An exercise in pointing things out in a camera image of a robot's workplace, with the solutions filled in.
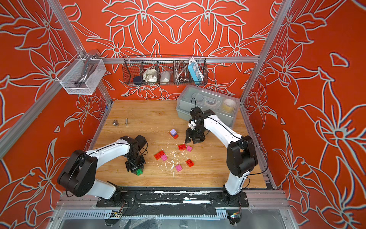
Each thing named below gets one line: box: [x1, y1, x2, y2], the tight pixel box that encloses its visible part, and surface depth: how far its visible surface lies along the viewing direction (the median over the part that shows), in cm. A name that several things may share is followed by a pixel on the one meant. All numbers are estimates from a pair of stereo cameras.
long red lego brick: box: [154, 150, 166, 161], surface depth 90 cm
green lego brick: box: [135, 168, 144, 177], surface depth 82 cm
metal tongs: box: [74, 49, 101, 89], surface depth 87 cm
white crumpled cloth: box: [142, 68, 158, 83], surface depth 92 cm
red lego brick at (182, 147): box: [178, 144, 187, 151], surface depth 93 cm
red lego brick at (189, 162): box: [185, 158, 194, 168], surface depth 86 cm
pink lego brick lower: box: [175, 164, 183, 172], surface depth 85 cm
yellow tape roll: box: [222, 98, 236, 113], surface depth 96 cm
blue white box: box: [187, 58, 204, 83], surface depth 89 cm
